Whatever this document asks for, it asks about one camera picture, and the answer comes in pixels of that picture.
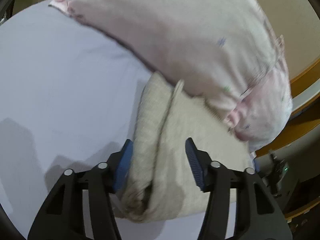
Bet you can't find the cream cable-knit garment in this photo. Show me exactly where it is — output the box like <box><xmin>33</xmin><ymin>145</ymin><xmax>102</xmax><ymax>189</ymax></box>
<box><xmin>121</xmin><ymin>73</ymin><xmax>253</xmax><ymax>223</ymax></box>

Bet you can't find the pink floral pillow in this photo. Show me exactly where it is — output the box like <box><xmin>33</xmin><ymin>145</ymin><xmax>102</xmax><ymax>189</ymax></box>
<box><xmin>50</xmin><ymin>0</ymin><xmax>292</xmax><ymax>151</ymax></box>

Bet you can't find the wooden headboard frame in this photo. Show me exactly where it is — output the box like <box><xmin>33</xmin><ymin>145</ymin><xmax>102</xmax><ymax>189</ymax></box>
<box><xmin>254</xmin><ymin>58</ymin><xmax>320</xmax><ymax>222</ymax></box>

